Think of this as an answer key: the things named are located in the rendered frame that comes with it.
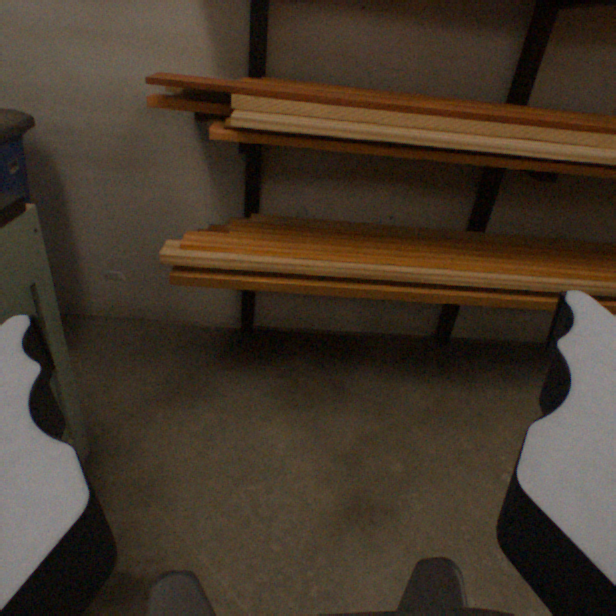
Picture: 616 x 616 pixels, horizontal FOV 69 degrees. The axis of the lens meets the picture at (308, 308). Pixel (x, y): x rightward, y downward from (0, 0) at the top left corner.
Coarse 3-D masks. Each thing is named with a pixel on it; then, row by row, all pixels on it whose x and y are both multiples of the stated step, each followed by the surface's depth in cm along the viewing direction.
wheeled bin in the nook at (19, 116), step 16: (0, 112) 150; (16, 112) 156; (0, 128) 140; (16, 128) 148; (0, 144) 143; (16, 144) 157; (0, 160) 148; (16, 160) 158; (0, 176) 149; (16, 176) 160; (0, 192) 150; (16, 192) 161
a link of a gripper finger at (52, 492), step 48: (0, 336) 10; (0, 384) 8; (48, 384) 9; (0, 432) 7; (48, 432) 9; (0, 480) 7; (48, 480) 7; (0, 528) 6; (48, 528) 6; (96, 528) 6; (0, 576) 5; (48, 576) 6; (96, 576) 7
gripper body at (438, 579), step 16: (432, 560) 5; (448, 560) 5; (160, 576) 5; (176, 576) 5; (192, 576) 5; (416, 576) 5; (432, 576) 5; (448, 576) 5; (160, 592) 5; (176, 592) 5; (192, 592) 5; (416, 592) 5; (432, 592) 5; (448, 592) 5; (464, 592) 5; (160, 608) 5; (176, 608) 5; (192, 608) 5; (208, 608) 5; (400, 608) 5; (416, 608) 5; (432, 608) 5; (448, 608) 5; (464, 608) 5; (480, 608) 5
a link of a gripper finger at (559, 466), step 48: (576, 336) 9; (576, 384) 8; (528, 432) 7; (576, 432) 7; (528, 480) 6; (576, 480) 6; (528, 528) 6; (576, 528) 6; (528, 576) 7; (576, 576) 6
